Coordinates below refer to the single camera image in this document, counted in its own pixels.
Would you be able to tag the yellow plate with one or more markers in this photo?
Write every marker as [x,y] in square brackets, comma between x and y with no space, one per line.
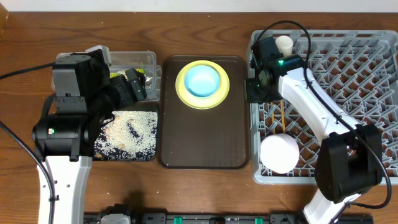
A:
[206,102]

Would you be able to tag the black waste tray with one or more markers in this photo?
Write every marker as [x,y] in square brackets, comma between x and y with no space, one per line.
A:
[124,155]

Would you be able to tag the grey dishwasher rack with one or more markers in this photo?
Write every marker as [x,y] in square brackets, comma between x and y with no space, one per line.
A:
[358,70]

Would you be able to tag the white cup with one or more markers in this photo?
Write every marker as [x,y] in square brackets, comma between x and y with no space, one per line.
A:
[285,45]

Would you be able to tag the wooden chopstick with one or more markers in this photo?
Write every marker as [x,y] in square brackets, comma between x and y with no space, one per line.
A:
[282,116]
[272,117]

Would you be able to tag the pile of rice grains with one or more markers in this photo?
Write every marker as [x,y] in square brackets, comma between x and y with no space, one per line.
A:
[133,133]

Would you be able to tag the light blue bowl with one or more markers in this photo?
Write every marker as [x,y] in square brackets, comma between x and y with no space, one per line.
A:
[202,81]

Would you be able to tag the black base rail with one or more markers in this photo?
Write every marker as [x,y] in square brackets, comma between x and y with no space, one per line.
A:
[120,213]

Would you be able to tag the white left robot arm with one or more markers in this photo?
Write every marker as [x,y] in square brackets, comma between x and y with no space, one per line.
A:
[71,120]

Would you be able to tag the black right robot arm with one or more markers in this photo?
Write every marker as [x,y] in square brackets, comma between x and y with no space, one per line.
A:
[349,160]

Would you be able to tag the white rice bowl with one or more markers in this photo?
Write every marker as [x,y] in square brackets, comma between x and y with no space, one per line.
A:
[279,153]

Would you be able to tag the clear plastic bin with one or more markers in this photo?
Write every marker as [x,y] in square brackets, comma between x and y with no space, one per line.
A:
[128,60]

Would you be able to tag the green yellow snack wrapper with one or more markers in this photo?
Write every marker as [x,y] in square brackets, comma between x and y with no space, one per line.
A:
[123,72]

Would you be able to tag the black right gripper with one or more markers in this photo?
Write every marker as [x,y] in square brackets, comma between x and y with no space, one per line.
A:
[253,91]

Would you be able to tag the dark brown tray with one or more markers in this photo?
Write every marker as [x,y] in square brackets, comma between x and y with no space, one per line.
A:
[217,138]

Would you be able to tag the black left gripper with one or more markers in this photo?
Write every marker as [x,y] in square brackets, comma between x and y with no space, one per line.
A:
[120,86]

